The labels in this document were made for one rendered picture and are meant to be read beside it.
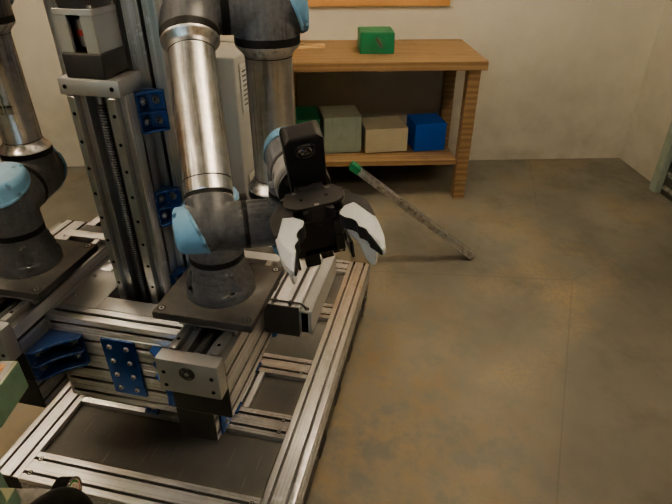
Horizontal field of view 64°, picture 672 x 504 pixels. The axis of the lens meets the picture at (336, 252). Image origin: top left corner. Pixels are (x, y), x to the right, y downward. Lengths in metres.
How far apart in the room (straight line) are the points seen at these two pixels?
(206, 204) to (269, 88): 0.28
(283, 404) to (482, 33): 2.85
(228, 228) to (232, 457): 0.98
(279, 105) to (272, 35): 0.12
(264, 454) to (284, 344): 0.47
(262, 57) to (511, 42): 3.09
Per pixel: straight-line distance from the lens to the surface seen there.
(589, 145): 4.42
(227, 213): 0.81
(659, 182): 4.05
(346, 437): 1.95
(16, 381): 1.04
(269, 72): 0.99
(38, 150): 1.45
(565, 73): 4.15
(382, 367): 2.19
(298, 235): 0.57
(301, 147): 0.59
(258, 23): 0.96
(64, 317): 1.41
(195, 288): 1.17
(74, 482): 1.13
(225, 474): 1.64
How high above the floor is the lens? 1.52
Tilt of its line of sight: 32 degrees down
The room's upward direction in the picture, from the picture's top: straight up
